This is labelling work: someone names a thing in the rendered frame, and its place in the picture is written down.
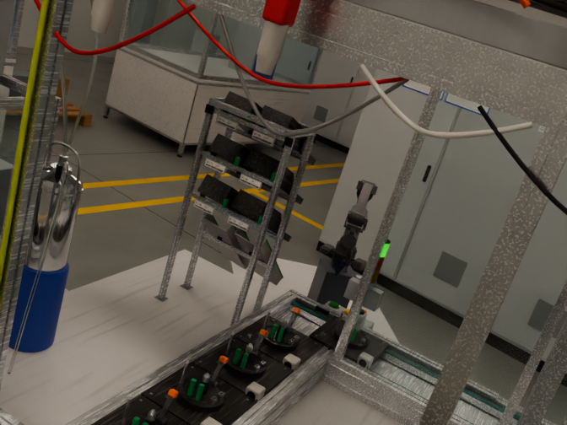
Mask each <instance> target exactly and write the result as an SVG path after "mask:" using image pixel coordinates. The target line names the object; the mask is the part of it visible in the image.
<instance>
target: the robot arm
mask: <svg viewBox="0 0 567 425"><path fill-rule="evenodd" d="M377 188H378V187H377V186H375V184H374V183H371V182H369V181H367V180H362V181H360V180H359V182H358V185H357V186H356V189H357V192H356V194H357V198H358V201H357V203H356V205H354V206H353V207H352V210H351V211H349V212H348V216H347V218H346V221H345V224H344V227H345V228H346V229H345V231H344V233H343V236H342V237H341V239H340V241H339V240H338V241H337V245H336V248H334V246H332V245H329V244H324V245H322V246H321V248H320V250H319V251H320V252H321V253H323V254H325V255H326V254H328V253H331V254H333V257H332V261H331V265H332V268H333V270H335V276H338V275H339V274H340V273H341V272H348V271H347V268H348V266H350V265H351V264H352V263H353V267H354V268H355V269H358V270H360V271H362V270H364V269H365V266H366V264H367V262H366V261H364V260H362V259H360V258H358V259H356V260H355V259H354V257H355V255H356V253H357V250H356V248H357V247H356V243H357V240H358V237H359V233H363V230H364V231H365V228H366V225H367V223H368V217H366V215H367V212H368V211H367V209H366V205H367V202H368V201H369V200H370V199H372V197H373V195H375V194H376V191H377ZM347 220H348V223H347V224H346V222H347ZM363 225H364V226H363ZM360 227H363V228H362V229H361V228H360ZM334 249H335V250H334Z"/></svg>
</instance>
